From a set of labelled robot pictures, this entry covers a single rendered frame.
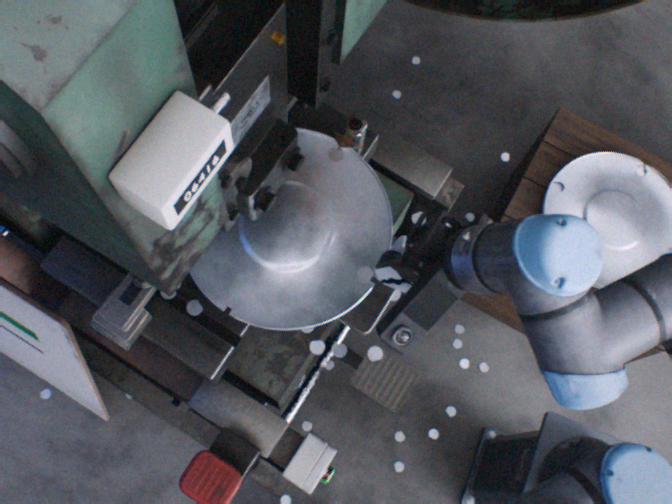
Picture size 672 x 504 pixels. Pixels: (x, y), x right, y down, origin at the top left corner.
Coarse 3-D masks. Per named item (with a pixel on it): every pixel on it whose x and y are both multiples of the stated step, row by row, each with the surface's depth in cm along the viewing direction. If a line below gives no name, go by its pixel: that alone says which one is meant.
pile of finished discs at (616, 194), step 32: (576, 160) 151; (608, 160) 152; (640, 160) 152; (576, 192) 150; (608, 192) 149; (640, 192) 150; (608, 224) 147; (640, 224) 148; (608, 256) 146; (640, 256) 146
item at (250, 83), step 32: (224, 0) 66; (256, 0) 66; (192, 32) 63; (224, 32) 65; (256, 32) 65; (192, 64) 64; (224, 64) 64; (256, 64) 68; (256, 96) 73; (256, 128) 79; (288, 128) 84; (256, 160) 83; (288, 160) 86; (256, 192) 82
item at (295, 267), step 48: (336, 144) 105; (288, 192) 102; (336, 192) 103; (384, 192) 102; (240, 240) 100; (288, 240) 100; (336, 240) 101; (384, 240) 101; (240, 288) 98; (288, 288) 98; (336, 288) 99
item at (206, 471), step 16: (192, 464) 93; (208, 464) 94; (224, 464) 94; (192, 480) 93; (208, 480) 93; (224, 480) 93; (240, 480) 93; (192, 496) 92; (208, 496) 92; (224, 496) 92
